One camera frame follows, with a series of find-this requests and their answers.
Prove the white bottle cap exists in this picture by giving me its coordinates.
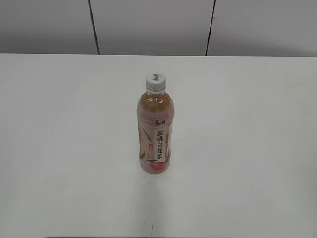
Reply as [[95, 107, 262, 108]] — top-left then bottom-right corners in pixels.
[[146, 73, 166, 94]]

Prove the peach oolong tea bottle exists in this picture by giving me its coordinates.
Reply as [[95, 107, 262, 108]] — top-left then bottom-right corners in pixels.
[[137, 92, 174, 174]]

